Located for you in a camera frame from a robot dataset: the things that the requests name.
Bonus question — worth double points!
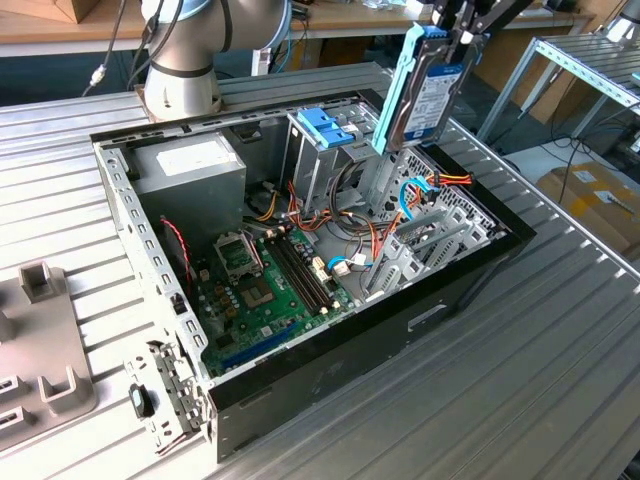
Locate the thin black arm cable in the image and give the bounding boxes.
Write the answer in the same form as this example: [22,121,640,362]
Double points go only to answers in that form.
[82,0,166,97]

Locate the red yellow power wire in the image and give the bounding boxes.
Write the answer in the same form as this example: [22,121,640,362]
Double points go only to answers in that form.
[423,169,475,204]

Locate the long blue SATA wire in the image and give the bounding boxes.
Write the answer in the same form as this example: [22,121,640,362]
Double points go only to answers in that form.
[398,174,435,222]

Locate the green motherboard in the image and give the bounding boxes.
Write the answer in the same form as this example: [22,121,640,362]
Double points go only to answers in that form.
[192,227,359,379]

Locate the long wooden desk white legs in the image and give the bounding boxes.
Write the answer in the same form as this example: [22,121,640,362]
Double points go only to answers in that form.
[294,0,599,96]

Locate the black RAM slot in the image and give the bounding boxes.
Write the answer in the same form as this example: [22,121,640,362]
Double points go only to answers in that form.
[268,238,320,317]
[285,234,335,307]
[273,237,325,314]
[279,235,330,310]

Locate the short blue SATA wire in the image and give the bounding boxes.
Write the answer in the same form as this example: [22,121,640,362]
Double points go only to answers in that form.
[327,254,354,277]

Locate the cardboard box white label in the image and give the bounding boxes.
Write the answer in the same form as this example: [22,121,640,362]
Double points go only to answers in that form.
[534,162,640,261]

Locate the blue plastic drive latch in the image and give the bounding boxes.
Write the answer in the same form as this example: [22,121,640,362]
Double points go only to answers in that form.
[297,108,359,150]

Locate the metal socket cover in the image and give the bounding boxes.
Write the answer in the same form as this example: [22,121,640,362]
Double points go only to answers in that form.
[213,229,265,277]

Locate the plain brown cardboard box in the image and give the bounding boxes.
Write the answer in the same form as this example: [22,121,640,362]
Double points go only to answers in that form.
[472,27,601,126]

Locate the hard disk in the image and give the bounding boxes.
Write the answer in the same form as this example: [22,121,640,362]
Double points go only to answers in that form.
[372,22,485,156]

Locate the grey power supply unit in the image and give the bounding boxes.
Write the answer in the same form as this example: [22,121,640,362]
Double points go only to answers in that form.
[127,132,249,251]

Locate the metal slat table frame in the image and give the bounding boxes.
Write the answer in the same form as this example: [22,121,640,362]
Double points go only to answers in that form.
[477,33,640,146]

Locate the small black plastic latch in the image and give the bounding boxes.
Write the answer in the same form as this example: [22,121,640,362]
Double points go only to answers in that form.
[127,382,156,419]

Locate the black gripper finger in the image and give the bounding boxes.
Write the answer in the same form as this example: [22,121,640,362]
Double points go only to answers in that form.
[429,0,454,31]
[447,0,534,66]

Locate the open black PC case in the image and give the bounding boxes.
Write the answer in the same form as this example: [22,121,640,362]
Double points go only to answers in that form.
[89,88,537,464]

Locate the metal optical drive cage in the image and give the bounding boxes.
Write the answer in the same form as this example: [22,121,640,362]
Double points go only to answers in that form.
[278,97,396,221]

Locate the metal disk bay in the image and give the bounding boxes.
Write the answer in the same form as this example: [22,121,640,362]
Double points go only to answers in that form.
[363,202,506,304]

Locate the grey parts rack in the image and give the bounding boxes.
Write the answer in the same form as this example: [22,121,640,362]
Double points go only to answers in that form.
[0,259,99,441]

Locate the blue expansion slot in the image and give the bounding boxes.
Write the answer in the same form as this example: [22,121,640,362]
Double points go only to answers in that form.
[222,322,301,369]

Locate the small brown cardboard box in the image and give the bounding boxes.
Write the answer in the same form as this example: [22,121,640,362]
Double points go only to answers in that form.
[29,0,126,25]

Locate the orange power wire bundle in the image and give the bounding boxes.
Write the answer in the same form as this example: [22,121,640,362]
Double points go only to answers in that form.
[244,179,401,271]

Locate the red black fan wire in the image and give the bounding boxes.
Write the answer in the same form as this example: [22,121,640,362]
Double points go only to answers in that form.
[158,214,197,301]

